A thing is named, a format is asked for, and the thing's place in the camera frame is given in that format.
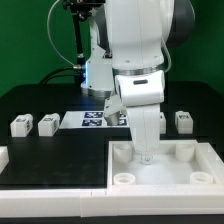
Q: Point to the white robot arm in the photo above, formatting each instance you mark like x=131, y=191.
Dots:
x=139, y=34

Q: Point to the white obstacle fence front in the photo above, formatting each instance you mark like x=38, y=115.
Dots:
x=195, y=199

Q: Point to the white obstacle fence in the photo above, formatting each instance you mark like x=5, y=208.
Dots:
x=195, y=199
x=4, y=158
x=215, y=162

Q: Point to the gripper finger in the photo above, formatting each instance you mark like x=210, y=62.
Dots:
x=146, y=159

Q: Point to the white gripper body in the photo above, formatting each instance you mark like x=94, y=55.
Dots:
x=144, y=123

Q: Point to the white obstacle fence right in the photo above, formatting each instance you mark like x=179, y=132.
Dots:
x=215, y=162

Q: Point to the white marker sheet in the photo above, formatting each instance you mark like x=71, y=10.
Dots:
x=83, y=119

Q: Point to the black camera stand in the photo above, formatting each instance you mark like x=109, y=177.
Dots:
x=80, y=11

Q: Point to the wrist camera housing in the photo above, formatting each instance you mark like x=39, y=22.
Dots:
x=133, y=91

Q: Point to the white obstacle fence left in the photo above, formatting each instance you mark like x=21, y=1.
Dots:
x=4, y=158

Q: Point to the white square tabletop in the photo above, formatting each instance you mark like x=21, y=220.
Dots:
x=174, y=163

